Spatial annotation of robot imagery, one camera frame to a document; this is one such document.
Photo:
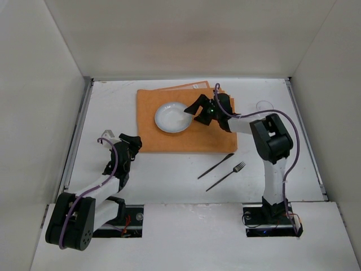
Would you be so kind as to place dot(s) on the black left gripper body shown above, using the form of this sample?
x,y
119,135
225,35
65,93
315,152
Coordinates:
x,y
128,145

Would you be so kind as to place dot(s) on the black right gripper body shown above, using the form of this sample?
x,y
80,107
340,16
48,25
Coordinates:
x,y
205,109

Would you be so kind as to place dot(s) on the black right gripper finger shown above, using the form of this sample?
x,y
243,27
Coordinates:
x,y
202,101
205,117

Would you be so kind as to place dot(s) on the orange cloth placemat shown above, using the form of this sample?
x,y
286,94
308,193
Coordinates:
x,y
196,138

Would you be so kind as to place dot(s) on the white paper plate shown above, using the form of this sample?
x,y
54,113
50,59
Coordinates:
x,y
171,118

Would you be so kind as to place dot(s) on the clear plastic cup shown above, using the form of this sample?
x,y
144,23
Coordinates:
x,y
264,105

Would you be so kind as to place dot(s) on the black knife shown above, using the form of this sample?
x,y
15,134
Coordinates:
x,y
213,167

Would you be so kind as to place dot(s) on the black fork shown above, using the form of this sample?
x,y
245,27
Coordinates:
x,y
235,169

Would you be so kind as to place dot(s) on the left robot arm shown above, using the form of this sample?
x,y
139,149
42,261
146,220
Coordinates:
x,y
96,211

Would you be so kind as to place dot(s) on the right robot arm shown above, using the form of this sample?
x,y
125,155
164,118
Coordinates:
x,y
271,138

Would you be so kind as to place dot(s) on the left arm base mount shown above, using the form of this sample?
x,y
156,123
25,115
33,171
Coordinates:
x,y
131,226

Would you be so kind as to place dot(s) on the left aluminium table rail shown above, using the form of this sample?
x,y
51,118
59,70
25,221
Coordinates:
x,y
76,137

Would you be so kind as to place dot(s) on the aluminium table rail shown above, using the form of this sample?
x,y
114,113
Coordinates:
x,y
76,137
306,138

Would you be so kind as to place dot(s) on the right aluminium table rail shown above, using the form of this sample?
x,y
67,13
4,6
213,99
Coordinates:
x,y
306,138

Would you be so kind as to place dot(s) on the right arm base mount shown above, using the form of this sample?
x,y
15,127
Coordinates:
x,y
258,225

